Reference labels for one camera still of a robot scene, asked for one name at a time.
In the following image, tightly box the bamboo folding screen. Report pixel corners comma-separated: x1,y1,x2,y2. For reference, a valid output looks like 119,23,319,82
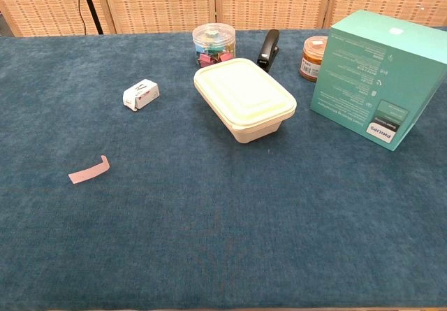
0,0,447,38

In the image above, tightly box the clear jar of binder clips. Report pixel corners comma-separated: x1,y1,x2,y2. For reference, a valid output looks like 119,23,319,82
191,24,237,68

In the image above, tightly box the small white cardboard box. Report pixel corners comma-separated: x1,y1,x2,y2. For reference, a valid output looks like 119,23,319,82
122,78,160,113

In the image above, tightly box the clear jar of rubber bands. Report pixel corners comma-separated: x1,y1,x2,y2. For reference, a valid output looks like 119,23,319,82
298,36,329,82

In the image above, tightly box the cream plastic food container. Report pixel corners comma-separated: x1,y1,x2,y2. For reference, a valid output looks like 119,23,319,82
193,57,298,145

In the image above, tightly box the black tripod stand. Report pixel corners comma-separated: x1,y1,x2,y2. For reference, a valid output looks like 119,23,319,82
77,0,105,35

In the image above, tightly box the teal cardboard product box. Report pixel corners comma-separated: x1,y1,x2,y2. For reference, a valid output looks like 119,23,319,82
309,9,447,152

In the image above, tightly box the pink paper strip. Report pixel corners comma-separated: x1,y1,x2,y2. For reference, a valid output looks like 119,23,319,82
68,154,111,185

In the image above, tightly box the blue carpet table cover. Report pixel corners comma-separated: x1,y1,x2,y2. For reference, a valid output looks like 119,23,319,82
0,27,447,309

